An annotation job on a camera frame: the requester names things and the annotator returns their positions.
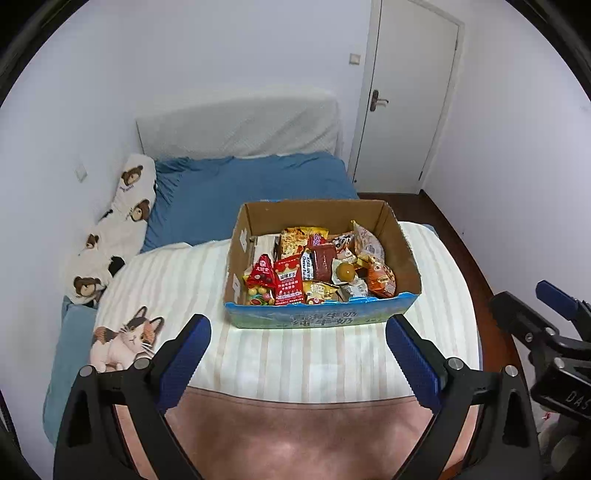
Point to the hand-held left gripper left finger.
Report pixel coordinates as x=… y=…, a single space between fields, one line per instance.
x=184 y=360

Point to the red crown print packet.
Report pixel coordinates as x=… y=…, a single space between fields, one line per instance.
x=288 y=286

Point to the white wall switch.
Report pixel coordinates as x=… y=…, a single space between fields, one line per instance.
x=354 y=59
x=81 y=172

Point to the striped blanket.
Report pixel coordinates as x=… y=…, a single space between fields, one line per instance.
x=295 y=364

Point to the bear print pillow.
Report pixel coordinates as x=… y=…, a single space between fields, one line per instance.
x=124 y=207

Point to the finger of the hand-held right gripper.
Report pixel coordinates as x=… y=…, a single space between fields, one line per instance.
x=556 y=295
x=519 y=311

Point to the small white snack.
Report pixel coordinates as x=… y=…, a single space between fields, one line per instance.
x=355 y=290

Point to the orange panda snack packet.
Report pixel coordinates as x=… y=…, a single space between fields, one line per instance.
x=344 y=241

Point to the red triangular snack packet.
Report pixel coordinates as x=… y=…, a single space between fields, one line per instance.
x=261 y=274

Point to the round brown egg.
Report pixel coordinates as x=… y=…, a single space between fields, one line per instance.
x=345 y=271

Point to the white black biscuit packet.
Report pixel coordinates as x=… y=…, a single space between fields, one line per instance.
x=308 y=265

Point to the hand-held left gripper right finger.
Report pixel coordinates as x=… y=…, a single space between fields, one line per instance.
x=411 y=364

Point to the small pink snack packet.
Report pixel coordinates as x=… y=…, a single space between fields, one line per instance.
x=316 y=240

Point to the bed with blue sheet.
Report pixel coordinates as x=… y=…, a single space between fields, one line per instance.
x=240 y=194

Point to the yellow snack packet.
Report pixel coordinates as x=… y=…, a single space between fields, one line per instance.
x=321 y=291

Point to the white door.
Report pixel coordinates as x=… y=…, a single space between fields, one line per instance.
x=406 y=101

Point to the white bed headboard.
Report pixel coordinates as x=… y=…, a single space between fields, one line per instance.
x=240 y=122

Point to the colourful candy packet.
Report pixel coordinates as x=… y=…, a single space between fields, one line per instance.
x=258 y=296

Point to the yellow red noodle packet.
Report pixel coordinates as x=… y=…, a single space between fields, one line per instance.
x=295 y=240

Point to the dark red snack packet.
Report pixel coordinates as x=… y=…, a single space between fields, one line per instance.
x=325 y=263

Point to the cardboard box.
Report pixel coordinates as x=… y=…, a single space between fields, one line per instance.
x=318 y=316

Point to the white snack packet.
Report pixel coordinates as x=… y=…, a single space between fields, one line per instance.
x=265 y=244

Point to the clear yellow-edged snack packet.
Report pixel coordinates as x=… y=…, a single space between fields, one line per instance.
x=369 y=242

